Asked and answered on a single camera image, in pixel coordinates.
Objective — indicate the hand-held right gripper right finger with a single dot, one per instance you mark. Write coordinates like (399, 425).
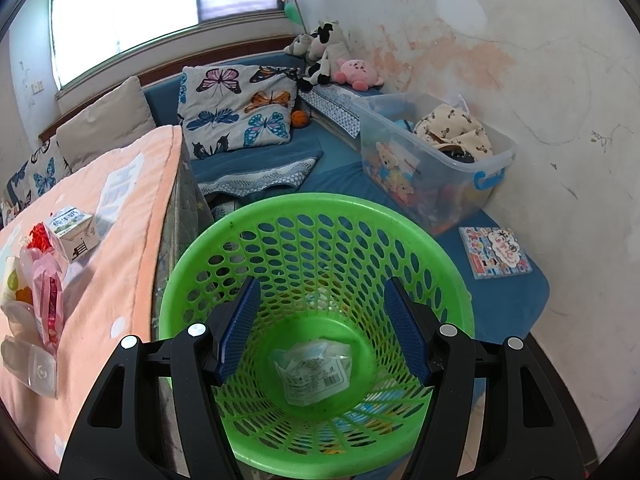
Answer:
(407, 330)

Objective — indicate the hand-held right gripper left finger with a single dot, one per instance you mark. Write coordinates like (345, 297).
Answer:
(240, 330)

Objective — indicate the green plastic basket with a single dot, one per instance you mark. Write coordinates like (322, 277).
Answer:
(320, 210)

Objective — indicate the white milk carton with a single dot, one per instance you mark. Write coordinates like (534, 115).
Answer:
(70, 227)

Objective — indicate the white pouch with coloured print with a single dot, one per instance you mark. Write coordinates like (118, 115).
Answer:
(12, 285)

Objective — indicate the clear plastic wrapper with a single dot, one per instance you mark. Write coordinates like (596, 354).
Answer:
(310, 375)

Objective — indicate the colourful children's book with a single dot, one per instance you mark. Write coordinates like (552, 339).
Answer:
(495, 252)

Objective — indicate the grey quilted cover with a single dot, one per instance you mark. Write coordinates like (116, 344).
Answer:
(187, 200)

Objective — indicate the peach blanket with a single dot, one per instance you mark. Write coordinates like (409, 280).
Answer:
(115, 260)

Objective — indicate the blue white patterned blanket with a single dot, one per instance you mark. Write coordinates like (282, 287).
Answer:
(260, 177)

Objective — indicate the blue bed mat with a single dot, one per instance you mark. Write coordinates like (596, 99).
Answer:
(340, 165)

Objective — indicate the dark cloth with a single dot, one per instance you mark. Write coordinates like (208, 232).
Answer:
(457, 154)

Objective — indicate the pink snack packet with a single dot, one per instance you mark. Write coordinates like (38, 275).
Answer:
(50, 305)

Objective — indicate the blue toy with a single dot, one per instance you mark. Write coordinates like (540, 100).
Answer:
(404, 126)

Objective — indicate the clear plastic storage box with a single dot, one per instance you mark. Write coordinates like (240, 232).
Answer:
(380, 125)

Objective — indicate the clear plastic blister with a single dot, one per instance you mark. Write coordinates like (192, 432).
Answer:
(35, 370)

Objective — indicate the cream printed cloth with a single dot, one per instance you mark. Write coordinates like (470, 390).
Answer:
(450, 125)

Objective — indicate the small orange basketball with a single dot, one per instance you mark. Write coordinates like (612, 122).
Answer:
(300, 118)

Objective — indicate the large butterfly print pillow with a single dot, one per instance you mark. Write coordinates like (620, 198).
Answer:
(235, 110)

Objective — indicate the folded blue patterned cloth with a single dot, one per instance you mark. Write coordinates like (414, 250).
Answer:
(335, 110)

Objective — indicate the small butterfly print pillow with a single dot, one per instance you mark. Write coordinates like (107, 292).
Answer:
(42, 175)

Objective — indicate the beige pillow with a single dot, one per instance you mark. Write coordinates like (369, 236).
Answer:
(100, 120)

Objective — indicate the pink round plush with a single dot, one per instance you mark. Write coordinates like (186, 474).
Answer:
(357, 72)

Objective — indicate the black and white cow plush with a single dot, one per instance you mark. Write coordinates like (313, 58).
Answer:
(325, 55)

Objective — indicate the grey plush toy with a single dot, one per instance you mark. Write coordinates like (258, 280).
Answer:
(299, 45)

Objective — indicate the window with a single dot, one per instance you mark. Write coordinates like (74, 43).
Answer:
(150, 5)

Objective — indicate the white wall switch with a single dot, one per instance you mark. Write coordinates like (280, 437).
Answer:
(37, 88)

